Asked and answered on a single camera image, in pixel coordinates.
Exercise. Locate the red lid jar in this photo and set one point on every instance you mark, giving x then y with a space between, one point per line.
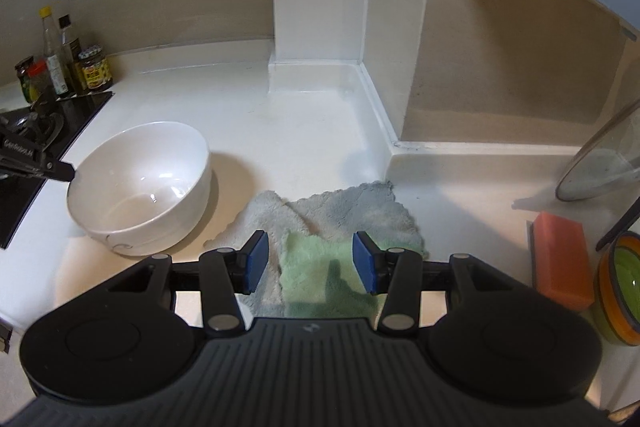
40 79

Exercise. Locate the yellow cap clear bottle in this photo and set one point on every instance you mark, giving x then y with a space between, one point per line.
52 57

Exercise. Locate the metal burner grate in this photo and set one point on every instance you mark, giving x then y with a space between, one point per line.
47 122

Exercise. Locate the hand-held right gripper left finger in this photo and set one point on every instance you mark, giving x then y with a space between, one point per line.
258 263

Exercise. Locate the orange sponge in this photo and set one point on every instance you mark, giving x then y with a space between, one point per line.
560 257

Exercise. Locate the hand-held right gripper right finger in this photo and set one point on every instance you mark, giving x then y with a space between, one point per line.
365 268

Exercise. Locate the dark lid jar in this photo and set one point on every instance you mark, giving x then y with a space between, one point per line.
22 79

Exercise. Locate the checkered lid sauce jar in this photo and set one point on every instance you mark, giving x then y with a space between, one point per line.
95 72

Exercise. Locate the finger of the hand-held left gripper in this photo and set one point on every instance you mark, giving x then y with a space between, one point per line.
50 168

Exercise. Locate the glass pot lid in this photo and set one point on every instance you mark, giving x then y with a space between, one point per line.
600 167

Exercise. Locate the orange green container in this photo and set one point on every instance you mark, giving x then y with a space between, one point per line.
625 277

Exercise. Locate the green grey cleaning cloth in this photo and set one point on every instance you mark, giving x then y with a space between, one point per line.
312 267

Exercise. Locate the white patterned bowl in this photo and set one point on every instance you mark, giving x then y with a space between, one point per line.
150 172

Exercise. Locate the black glass gas cooktop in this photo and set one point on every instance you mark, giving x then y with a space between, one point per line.
80 112

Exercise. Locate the black cap oil bottle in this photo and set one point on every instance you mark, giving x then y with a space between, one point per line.
72 57

